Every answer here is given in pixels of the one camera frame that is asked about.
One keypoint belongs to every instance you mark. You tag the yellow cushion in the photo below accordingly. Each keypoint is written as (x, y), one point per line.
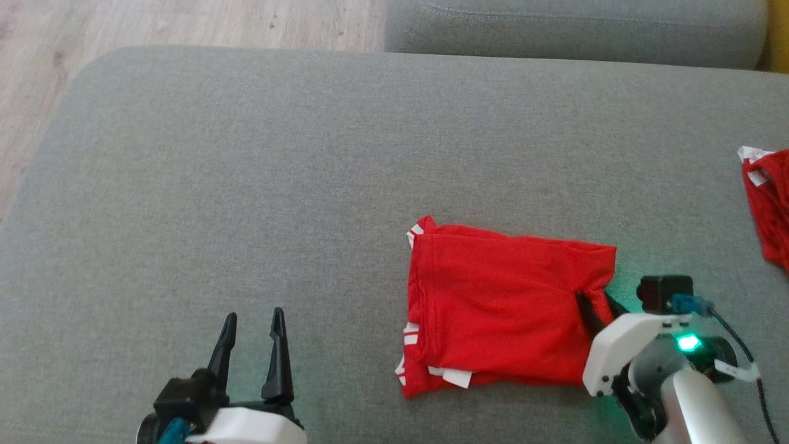
(780, 31)

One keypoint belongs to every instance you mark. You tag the grey sofa back cushion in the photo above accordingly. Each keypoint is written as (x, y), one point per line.
(555, 31)

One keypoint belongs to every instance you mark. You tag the grey sofa seat cushion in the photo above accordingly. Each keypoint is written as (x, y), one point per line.
(246, 185)

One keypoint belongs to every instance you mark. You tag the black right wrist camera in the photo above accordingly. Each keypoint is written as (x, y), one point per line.
(662, 291)

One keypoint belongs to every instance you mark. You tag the red Bulls 23 jersey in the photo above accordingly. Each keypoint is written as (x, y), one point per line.
(505, 308)

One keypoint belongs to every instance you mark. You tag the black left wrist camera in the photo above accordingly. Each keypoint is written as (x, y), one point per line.
(185, 398)

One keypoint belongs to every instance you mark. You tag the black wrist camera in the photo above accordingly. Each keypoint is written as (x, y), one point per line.
(185, 398)
(662, 291)

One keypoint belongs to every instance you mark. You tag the red white-trimmed shorts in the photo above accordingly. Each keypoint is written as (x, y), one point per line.
(773, 209)

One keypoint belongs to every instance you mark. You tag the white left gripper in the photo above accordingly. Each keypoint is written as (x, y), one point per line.
(253, 427)

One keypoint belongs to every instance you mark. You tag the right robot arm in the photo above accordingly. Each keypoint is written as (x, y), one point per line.
(690, 401)

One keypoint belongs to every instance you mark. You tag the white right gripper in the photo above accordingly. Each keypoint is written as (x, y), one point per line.
(613, 348)

